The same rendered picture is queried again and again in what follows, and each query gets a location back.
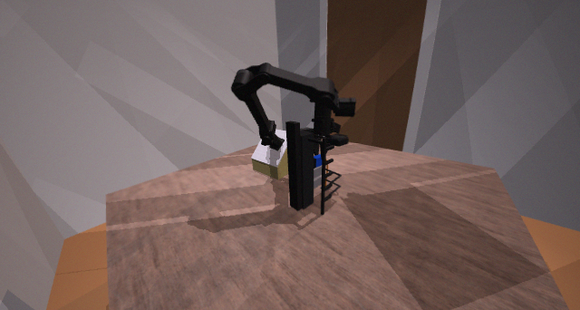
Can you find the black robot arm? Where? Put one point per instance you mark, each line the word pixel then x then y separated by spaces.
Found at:
pixel 319 90

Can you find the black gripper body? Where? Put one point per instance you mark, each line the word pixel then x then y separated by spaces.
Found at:
pixel 322 128

